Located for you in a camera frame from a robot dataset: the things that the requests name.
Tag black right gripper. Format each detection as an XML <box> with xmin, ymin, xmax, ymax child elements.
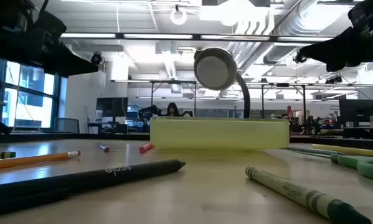
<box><xmin>299</xmin><ymin>18</ymin><xmax>373</xmax><ymax>72</ymax></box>

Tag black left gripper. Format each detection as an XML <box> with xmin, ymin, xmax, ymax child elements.
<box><xmin>0</xmin><ymin>26</ymin><xmax>99</xmax><ymax>78</ymax></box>

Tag pale pencil red eraser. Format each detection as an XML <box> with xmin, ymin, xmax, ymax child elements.
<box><xmin>95</xmin><ymin>142</ymin><xmax>111</xmax><ymax>153</ymax></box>

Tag yellow pencil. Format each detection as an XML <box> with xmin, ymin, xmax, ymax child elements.
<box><xmin>311</xmin><ymin>143</ymin><xmax>373</xmax><ymax>158</ymax></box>

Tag teal pencil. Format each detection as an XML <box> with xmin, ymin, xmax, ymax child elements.
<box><xmin>282</xmin><ymin>146</ymin><xmax>346</xmax><ymax>156</ymax></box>

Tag orange pencil with eraser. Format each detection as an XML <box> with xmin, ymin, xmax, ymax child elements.
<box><xmin>0</xmin><ymin>150</ymin><xmax>82</xmax><ymax>171</ymax></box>

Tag red marker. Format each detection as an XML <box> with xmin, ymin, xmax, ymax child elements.
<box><xmin>138</xmin><ymin>142</ymin><xmax>156</xmax><ymax>154</ymax></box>

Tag green handled scissors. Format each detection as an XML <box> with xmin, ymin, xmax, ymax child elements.
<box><xmin>293</xmin><ymin>151</ymin><xmax>373</xmax><ymax>187</ymax></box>

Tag black pen white print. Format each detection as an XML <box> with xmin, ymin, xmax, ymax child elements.
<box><xmin>0</xmin><ymin>159</ymin><xmax>187</xmax><ymax>218</ymax></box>

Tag yellow translucent supply box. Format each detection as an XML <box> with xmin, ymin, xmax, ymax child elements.
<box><xmin>149</xmin><ymin>116</ymin><xmax>291</xmax><ymax>152</ymax></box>

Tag dark computer monitor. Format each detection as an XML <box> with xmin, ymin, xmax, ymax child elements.
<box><xmin>339</xmin><ymin>99</ymin><xmax>373</xmax><ymax>124</ymax></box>
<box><xmin>95</xmin><ymin>96</ymin><xmax>129</xmax><ymax>119</ymax></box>

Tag grey chair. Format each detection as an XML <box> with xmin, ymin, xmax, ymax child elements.
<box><xmin>54</xmin><ymin>118</ymin><xmax>80</xmax><ymax>134</ymax></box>

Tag overhead light bar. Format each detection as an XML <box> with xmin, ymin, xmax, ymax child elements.
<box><xmin>60</xmin><ymin>32</ymin><xmax>335</xmax><ymax>44</ymax></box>

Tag person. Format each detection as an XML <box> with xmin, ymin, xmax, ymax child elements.
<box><xmin>164</xmin><ymin>102</ymin><xmax>183</xmax><ymax>118</ymax></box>

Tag black desk lamp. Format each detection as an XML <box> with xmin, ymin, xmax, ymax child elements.
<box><xmin>193</xmin><ymin>47</ymin><xmax>252</xmax><ymax>119</ymax></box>

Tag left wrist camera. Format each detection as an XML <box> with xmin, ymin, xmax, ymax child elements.
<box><xmin>29</xmin><ymin>11</ymin><xmax>67</xmax><ymax>44</ymax></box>

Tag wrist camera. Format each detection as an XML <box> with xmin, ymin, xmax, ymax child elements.
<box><xmin>29</xmin><ymin>11</ymin><xmax>67</xmax><ymax>44</ymax></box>
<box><xmin>347</xmin><ymin>0</ymin><xmax>373</xmax><ymax>29</ymax></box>

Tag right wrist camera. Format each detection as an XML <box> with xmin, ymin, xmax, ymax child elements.
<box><xmin>347</xmin><ymin>0</ymin><xmax>373</xmax><ymax>29</ymax></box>

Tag white ring light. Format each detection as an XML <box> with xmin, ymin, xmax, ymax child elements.
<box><xmin>169</xmin><ymin>6</ymin><xmax>188</xmax><ymax>26</ymax></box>

